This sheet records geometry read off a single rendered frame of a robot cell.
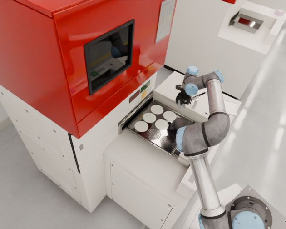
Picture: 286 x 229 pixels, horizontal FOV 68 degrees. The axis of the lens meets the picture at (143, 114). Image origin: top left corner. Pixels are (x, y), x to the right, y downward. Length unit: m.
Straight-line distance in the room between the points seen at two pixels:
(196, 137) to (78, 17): 0.65
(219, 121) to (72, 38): 0.67
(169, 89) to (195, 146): 0.85
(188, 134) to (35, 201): 1.72
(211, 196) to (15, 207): 1.80
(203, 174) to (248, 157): 1.86
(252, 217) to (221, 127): 0.39
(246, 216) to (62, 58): 0.94
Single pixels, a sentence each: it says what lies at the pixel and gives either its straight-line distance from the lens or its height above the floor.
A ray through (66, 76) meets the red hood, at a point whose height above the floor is 1.60.
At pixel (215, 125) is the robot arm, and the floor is 1.40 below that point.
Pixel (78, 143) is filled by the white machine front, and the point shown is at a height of 1.12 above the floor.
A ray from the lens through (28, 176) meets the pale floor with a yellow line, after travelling 2.48.
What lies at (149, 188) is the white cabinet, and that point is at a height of 0.76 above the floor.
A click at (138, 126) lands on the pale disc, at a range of 1.52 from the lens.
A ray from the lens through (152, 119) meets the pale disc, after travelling 1.58.
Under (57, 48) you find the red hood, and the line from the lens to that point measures 0.74.
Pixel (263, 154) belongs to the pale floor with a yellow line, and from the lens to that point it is 2.99.
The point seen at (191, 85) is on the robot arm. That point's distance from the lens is 1.26.
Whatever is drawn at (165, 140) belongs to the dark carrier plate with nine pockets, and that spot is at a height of 0.90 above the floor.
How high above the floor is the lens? 2.08
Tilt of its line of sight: 48 degrees down
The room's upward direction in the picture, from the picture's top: 8 degrees clockwise
